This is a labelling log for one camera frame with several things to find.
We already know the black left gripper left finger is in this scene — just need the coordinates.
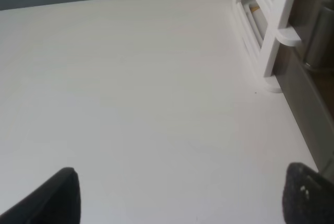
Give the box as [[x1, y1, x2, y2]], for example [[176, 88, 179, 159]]
[[1, 167, 81, 223]]

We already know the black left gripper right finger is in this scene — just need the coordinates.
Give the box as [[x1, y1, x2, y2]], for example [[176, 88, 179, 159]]
[[282, 162, 333, 223]]

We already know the bottom smoky open drawer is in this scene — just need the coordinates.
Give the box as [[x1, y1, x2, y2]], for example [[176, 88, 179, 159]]
[[273, 44, 333, 181]]

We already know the smoky open drawer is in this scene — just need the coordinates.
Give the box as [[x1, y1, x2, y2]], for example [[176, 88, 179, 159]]
[[289, 0, 333, 70], [273, 44, 333, 181]]

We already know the middle smoky open drawer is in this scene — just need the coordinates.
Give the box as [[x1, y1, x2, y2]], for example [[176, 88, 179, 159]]
[[289, 0, 333, 70]]

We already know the white drawer cabinet frame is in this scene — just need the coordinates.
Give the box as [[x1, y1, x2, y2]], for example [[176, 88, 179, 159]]
[[232, 0, 301, 93]]

